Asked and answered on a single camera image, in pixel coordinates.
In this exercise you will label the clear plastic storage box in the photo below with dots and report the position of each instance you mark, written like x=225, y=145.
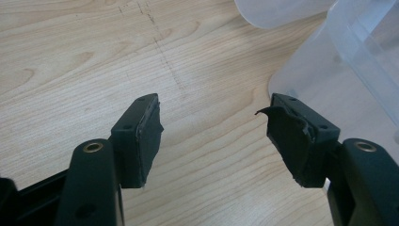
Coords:
x=351, y=72

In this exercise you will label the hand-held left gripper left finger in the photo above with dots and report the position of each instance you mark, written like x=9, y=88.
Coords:
x=138, y=144

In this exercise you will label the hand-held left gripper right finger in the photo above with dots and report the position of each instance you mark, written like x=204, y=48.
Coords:
x=298, y=144

